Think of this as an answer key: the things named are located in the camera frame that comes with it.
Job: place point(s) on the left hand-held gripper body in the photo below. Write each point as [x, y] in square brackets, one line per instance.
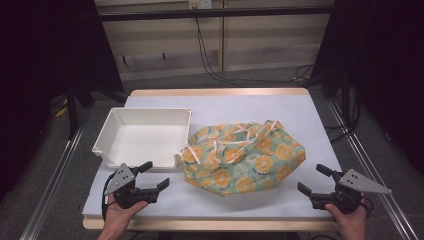
[128, 195]

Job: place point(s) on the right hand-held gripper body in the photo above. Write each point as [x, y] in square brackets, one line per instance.
[350, 195]

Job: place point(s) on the white plastic box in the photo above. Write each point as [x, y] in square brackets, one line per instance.
[143, 140]

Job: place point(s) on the green orange-print cloth bag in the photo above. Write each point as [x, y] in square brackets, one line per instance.
[246, 160]

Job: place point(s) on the person's left hand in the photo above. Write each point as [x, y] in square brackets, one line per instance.
[120, 216]

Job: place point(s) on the person's right hand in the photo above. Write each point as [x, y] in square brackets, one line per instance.
[350, 223]

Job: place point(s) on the black metal stand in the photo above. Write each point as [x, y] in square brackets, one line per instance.
[345, 96]
[71, 110]

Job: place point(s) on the black curtain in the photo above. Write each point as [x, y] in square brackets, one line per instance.
[40, 66]
[386, 66]

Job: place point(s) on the black horizontal metal bar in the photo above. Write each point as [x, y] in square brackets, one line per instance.
[213, 14]

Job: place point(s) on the silver floor rail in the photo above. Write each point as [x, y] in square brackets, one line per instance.
[376, 173]
[53, 186]

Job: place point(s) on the white wall socket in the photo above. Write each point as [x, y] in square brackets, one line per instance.
[200, 3]

